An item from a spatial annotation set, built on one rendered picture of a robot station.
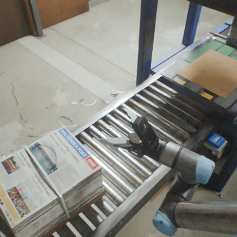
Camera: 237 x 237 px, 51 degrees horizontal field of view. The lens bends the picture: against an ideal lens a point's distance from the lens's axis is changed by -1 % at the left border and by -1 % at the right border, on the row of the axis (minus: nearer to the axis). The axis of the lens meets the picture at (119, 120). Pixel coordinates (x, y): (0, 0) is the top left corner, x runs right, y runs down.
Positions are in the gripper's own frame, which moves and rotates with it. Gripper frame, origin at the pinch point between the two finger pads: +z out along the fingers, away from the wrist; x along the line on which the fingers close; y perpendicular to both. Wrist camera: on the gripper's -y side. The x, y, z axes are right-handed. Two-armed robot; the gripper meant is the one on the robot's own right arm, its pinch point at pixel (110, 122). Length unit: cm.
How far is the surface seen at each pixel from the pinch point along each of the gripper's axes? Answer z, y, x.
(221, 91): -22, 56, 87
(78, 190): 4.5, 23.3, -20.1
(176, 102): -1, 53, 62
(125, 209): -11.0, 42.4, -12.5
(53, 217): 7.7, 27.3, -32.5
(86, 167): 5.5, 18.7, -12.0
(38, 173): 19.5, 17.6, -23.7
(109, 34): 170, 155, 223
